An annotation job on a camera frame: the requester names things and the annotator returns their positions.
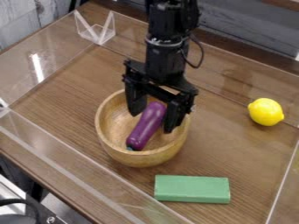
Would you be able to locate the yellow lemon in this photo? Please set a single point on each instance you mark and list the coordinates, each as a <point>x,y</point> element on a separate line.
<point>265,112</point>

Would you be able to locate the black equipment at table edge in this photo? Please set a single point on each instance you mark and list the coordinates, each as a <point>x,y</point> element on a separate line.
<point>22,211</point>

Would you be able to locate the green rectangular block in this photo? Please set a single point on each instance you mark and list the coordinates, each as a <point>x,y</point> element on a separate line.
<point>192,189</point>

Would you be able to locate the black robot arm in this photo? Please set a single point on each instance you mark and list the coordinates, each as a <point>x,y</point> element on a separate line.
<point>172,19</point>

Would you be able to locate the brown wooden bowl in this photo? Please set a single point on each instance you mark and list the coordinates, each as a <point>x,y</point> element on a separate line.
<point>113,124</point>

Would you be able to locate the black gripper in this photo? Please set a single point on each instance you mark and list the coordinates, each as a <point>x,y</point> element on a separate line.
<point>158,77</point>

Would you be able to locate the clear acrylic corner bracket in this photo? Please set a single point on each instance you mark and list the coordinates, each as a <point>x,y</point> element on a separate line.
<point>98,34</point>

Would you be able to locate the purple toy eggplant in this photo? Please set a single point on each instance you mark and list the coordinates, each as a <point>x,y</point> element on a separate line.
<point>148,124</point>

